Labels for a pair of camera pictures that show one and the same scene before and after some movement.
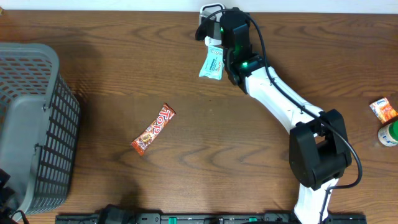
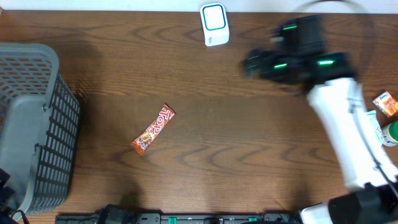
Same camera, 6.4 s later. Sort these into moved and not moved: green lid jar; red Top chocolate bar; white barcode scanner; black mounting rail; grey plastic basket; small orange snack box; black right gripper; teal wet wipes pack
Moved: black right gripper; small orange snack box; teal wet wipes pack
Not moved: red Top chocolate bar; white barcode scanner; black mounting rail; grey plastic basket; green lid jar
